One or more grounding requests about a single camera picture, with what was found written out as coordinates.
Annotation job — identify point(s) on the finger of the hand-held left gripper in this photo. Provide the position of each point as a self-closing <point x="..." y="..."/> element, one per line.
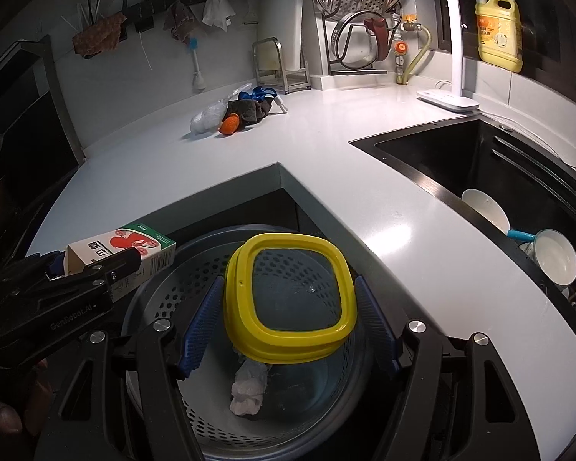
<point x="55" y="262"/>
<point x="120" y="261"/>

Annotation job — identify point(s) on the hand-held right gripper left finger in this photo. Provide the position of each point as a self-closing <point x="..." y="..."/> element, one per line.
<point x="204" y="326"/>

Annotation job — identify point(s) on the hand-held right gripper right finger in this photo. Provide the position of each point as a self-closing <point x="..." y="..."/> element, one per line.
<point x="374" y="326"/>

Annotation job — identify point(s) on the white red drink carton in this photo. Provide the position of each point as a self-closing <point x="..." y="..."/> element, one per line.
<point x="125" y="242"/>

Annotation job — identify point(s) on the yellow rimmed container lid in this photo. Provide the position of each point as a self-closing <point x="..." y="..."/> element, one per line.
<point x="233" y="297"/>

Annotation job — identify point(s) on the white paper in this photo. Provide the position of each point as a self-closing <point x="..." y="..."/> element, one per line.
<point x="247" y="389"/>

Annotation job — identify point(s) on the grey perforated plastic bin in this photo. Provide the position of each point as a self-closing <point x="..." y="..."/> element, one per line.
<point x="307" y="394"/>

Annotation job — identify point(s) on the person's left hand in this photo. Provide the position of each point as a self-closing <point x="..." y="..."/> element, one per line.
<point x="33" y="394"/>

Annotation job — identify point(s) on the black glass appliance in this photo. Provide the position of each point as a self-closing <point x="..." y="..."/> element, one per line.
<point x="19" y="144"/>

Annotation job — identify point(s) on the white bowl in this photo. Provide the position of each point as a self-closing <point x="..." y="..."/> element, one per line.
<point x="485" y="209"/>
<point x="554" y="259"/>

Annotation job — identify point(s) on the clear plastic bag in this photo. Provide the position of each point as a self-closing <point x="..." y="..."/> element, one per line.
<point x="206" y="117"/>

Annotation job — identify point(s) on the orange plastic piece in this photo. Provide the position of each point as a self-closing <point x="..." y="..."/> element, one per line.
<point x="229" y="126"/>

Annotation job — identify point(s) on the black kitchen sink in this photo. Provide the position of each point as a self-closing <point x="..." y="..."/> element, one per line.
<point x="437" y="153"/>

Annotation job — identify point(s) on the white brush with blue bristles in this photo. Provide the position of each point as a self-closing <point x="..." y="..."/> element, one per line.
<point x="197" y="77"/>

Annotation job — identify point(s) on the dark cloth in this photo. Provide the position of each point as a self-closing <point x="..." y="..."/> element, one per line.
<point x="252" y="109"/>

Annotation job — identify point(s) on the small white plastic tube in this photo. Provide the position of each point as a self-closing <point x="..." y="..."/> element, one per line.
<point x="281" y="104"/>

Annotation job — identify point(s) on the brown dish cloth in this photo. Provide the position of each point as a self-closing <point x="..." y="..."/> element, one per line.
<point x="98" y="33"/>

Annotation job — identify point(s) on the metal cutting board holder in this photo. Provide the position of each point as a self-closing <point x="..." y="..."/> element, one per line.
<point x="288" y="81"/>

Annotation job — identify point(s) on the grey brown rag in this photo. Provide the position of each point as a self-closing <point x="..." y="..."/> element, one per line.
<point x="177" y="21"/>

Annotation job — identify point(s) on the pale thin sticks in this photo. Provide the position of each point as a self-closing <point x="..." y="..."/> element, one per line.
<point x="84" y="7"/>

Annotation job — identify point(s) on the white cloth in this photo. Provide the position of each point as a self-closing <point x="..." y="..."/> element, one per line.
<point x="217" y="9"/>

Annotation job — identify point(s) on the white peeler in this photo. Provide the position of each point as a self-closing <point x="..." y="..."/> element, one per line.
<point x="251" y="17"/>

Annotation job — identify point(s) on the white cutting board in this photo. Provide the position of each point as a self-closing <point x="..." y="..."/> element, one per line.
<point x="283" y="24"/>

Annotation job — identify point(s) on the white desk lamp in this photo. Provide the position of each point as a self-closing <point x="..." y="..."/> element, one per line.
<point x="456" y="33"/>

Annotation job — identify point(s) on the brass gas valve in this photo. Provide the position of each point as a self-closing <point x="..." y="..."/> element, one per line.
<point x="408" y="24"/>

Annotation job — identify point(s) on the yellow detergent bottle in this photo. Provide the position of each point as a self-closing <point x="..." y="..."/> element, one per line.
<point x="499" y="33"/>

